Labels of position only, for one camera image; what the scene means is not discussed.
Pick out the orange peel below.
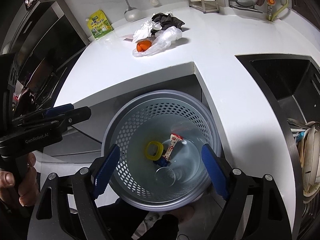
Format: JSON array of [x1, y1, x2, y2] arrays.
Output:
[[136, 40, 152, 52]]

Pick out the white paper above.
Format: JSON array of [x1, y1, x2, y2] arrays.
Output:
[[132, 19, 161, 43]]

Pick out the clear plastic bag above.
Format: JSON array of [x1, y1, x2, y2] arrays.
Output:
[[132, 26, 182, 57]]

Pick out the dark grey cloth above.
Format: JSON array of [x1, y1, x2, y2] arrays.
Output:
[[151, 12, 185, 30]]

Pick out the grey perforated trash bin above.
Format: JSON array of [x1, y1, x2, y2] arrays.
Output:
[[103, 90, 222, 211]]

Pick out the steel kitchen sink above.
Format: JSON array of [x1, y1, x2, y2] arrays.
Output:
[[236, 54, 319, 239]]

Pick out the person's left hand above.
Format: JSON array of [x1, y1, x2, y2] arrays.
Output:
[[1, 153, 39, 207]]

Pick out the clear plastic cup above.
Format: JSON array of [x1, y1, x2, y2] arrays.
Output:
[[155, 167, 176, 187]]

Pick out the red white wrapper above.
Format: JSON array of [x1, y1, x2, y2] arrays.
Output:
[[163, 133, 183, 161]]

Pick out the black stove hob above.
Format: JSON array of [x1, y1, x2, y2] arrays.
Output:
[[12, 15, 88, 116]]

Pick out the dirty dishes in sink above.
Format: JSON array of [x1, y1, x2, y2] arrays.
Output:
[[287, 118, 319, 204]]

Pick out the phone on left gripper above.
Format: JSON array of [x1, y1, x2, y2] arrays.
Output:
[[24, 0, 37, 11]]

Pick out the steel ladle spatula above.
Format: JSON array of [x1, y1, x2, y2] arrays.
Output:
[[124, 0, 140, 22]]

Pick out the yellow plastic ring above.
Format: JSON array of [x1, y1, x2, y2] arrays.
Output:
[[144, 141, 164, 161]]

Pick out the yellow gas hose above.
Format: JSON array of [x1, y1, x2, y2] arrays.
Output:
[[267, 0, 290, 22]]

